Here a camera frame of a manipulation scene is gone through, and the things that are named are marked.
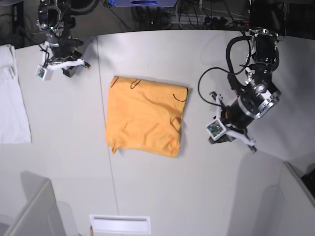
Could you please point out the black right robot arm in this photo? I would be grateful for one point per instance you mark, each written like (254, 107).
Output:
(56, 18)

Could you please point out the black keyboard at right edge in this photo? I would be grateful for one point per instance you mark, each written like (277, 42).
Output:
(309, 181)

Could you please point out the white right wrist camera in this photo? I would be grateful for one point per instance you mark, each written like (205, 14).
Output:
(44, 73)

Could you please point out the grey bin left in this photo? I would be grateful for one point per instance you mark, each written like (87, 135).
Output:
(39, 217)

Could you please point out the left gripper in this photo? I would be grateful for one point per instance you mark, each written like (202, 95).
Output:
(236, 118)

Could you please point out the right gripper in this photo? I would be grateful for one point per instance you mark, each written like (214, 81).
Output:
(63, 55)

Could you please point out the white cloth at left edge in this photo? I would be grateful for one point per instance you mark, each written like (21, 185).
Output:
(14, 124)

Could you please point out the blue grey box at top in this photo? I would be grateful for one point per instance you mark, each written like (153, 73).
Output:
(143, 3)

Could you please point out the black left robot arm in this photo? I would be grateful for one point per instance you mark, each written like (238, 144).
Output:
(258, 94)

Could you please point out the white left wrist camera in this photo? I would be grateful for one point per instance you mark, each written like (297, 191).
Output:
(216, 129)

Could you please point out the orange yellow T-shirt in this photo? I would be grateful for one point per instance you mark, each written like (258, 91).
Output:
(145, 115)

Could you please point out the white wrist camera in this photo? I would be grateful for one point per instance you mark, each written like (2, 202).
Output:
(216, 129)
(44, 73)

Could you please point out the white table slot plate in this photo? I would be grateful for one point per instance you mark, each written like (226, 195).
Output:
(120, 224)

